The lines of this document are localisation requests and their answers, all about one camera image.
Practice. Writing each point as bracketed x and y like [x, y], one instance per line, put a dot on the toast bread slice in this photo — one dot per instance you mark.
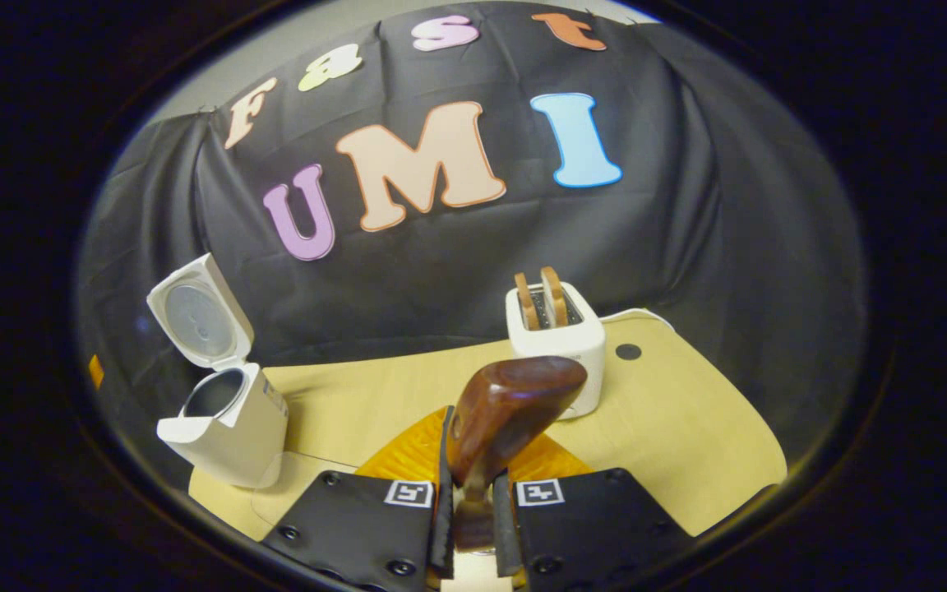
[554, 298]
[527, 304]

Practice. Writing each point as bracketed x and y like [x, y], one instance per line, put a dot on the black table grommet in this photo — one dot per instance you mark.
[628, 352]

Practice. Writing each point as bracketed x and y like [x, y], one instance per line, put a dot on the white toaster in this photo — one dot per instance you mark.
[560, 341]

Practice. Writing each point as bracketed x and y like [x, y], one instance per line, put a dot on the black backdrop cloth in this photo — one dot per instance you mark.
[441, 271]

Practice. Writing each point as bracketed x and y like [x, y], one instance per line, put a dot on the brown wooden spoon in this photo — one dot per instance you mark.
[506, 403]

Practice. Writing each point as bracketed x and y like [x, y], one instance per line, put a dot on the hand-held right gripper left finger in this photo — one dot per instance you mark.
[443, 510]

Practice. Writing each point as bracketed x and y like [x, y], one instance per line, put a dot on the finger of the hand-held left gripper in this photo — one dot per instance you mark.
[96, 372]

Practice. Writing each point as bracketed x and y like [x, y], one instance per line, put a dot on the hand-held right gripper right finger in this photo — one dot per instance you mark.
[505, 526]

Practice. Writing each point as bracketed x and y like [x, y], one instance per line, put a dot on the white rice cooker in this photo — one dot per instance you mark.
[239, 436]

